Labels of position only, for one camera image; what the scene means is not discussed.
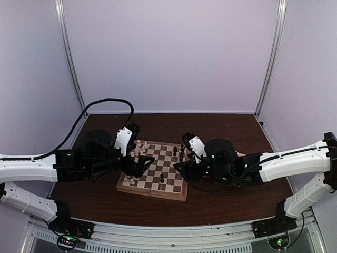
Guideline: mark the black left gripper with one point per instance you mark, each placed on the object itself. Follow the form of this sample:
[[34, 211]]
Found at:
[[129, 170]]

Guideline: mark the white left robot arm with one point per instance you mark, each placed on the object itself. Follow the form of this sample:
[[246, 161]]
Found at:
[[29, 168]]

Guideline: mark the aluminium frame post right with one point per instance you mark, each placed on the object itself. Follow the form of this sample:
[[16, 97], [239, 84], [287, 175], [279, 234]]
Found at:
[[277, 37]]

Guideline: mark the pink plastic double bowl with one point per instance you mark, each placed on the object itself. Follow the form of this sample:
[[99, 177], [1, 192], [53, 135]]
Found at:
[[235, 154]]

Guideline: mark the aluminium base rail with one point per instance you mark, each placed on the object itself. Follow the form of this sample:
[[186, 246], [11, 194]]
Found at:
[[231, 237]]

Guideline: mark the wooden chess board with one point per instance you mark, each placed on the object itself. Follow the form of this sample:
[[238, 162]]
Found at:
[[174, 187]]

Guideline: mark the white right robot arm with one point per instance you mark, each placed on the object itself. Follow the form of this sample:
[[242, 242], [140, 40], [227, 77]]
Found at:
[[318, 158]]

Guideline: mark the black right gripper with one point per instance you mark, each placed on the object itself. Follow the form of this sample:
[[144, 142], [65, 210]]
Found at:
[[188, 169]]

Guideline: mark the aluminium frame post left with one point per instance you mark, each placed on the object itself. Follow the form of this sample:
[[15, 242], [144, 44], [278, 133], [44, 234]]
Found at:
[[60, 12]]

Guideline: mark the aluminium frame post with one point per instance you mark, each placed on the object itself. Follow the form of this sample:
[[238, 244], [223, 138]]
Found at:
[[277, 37], [60, 12]]

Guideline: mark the white chess pieces row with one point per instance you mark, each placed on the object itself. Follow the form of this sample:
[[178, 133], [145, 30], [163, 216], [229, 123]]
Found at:
[[139, 162]]

